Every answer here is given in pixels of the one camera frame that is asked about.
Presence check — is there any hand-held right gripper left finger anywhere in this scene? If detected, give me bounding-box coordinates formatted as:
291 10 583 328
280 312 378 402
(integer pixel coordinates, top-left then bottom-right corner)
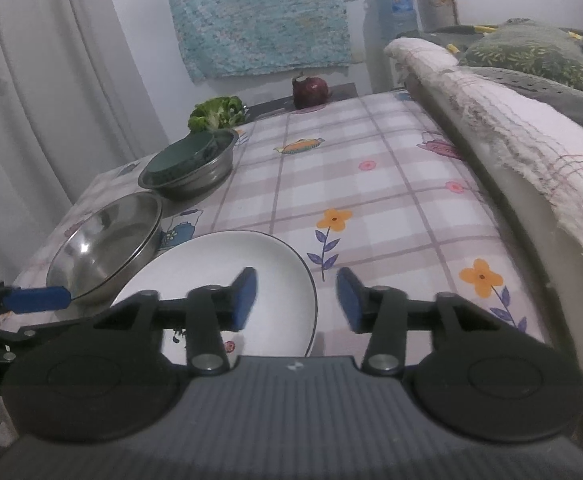
94 266 258 373

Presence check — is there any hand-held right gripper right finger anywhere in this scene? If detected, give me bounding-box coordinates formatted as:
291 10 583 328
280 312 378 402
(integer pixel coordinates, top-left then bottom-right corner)
336 267 517 375

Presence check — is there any white ceramic plate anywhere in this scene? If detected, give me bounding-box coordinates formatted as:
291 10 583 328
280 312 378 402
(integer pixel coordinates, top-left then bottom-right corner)
111 230 319 361

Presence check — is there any green ceramic bowl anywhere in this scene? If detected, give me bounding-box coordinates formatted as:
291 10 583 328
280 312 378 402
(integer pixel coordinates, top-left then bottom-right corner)
144 132 222 186

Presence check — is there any green lettuce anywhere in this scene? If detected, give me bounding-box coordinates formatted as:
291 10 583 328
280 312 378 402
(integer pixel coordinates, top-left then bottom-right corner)
188 96 246 133

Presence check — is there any white padded bed edge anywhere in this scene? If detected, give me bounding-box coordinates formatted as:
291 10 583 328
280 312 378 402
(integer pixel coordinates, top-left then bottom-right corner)
406 75 583 461

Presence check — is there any dark side table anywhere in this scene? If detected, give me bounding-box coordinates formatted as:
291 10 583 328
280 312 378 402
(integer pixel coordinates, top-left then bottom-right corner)
244 82 357 121

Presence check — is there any white curtain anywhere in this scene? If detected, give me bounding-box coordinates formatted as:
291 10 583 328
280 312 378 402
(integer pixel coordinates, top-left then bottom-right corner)
0 0 172 281

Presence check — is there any red onion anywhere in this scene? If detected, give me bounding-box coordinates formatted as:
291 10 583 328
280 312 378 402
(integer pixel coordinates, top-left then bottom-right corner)
292 74 331 109

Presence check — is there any grey printed blanket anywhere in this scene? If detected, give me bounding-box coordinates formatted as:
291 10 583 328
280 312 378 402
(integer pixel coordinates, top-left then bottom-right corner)
396 22 583 141

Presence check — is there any large clear water bottle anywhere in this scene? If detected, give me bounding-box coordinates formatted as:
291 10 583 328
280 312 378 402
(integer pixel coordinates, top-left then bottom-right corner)
366 0 419 37

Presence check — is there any green patterned pillow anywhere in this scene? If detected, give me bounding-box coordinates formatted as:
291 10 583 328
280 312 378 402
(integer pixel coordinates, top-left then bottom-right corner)
459 20 583 98

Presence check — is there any floral paper roll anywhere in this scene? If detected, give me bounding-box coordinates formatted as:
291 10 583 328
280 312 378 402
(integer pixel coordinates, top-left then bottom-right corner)
418 0 458 31

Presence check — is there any blue patterned wall cloth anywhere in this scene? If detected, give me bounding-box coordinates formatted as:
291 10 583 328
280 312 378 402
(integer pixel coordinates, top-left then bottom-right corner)
164 0 361 82

